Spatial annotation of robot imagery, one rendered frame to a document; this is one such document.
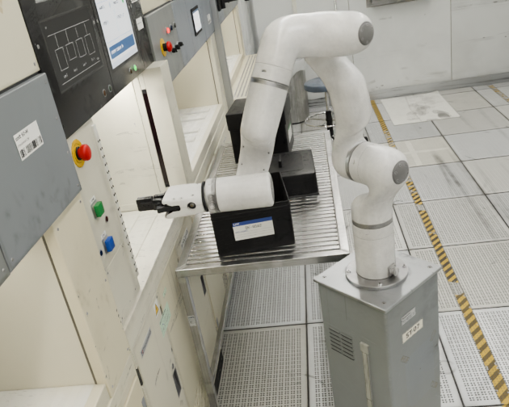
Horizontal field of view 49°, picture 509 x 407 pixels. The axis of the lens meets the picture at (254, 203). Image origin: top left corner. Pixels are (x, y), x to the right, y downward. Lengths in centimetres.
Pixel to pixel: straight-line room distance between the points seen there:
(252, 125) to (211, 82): 222
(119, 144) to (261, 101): 95
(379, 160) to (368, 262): 34
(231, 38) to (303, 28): 364
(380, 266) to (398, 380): 37
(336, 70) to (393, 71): 479
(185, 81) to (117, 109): 147
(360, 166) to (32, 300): 89
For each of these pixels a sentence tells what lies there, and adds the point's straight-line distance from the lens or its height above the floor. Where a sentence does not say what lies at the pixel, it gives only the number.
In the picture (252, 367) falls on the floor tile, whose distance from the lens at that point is 266.
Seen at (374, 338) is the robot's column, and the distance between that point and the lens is 174.
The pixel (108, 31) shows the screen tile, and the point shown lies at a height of 157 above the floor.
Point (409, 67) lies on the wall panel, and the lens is 628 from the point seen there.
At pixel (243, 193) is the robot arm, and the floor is 121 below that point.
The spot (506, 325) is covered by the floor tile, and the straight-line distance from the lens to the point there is 284.
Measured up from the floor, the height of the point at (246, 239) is 81.
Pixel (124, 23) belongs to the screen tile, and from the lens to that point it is 190.
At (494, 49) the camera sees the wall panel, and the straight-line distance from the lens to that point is 646.
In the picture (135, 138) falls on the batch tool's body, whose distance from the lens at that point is 212.
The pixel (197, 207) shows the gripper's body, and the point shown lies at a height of 119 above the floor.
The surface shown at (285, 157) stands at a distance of 249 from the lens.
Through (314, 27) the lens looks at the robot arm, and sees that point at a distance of 135.
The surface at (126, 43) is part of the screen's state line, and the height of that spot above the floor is 151.
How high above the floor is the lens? 174
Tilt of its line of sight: 25 degrees down
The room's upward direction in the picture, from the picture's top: 10 degrees counter-clockwise
